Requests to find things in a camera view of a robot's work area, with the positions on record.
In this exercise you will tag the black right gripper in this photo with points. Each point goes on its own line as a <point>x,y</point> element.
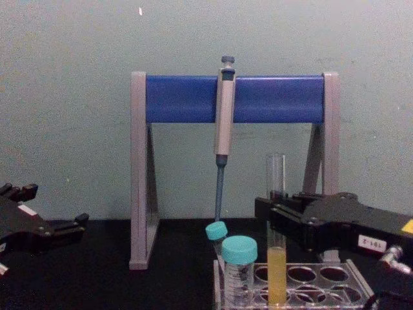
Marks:
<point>355,223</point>

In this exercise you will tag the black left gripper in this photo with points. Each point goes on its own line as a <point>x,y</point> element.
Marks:
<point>22,229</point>

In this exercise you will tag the glass tube with yellow liquid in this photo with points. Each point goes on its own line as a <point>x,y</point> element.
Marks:
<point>276,274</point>

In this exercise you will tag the large teal capped conical tube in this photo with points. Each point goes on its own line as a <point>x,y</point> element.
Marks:
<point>239,250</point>

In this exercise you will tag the clear plastic tube rack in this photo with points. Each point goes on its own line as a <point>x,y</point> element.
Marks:
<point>326,274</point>

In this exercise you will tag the small teal capped conical tube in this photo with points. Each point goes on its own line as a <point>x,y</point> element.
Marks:
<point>216,230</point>

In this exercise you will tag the black table cloth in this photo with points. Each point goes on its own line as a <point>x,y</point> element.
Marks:
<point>96,284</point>

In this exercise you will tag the grey and blue pipette stand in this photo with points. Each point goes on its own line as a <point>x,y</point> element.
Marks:
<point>193,100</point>

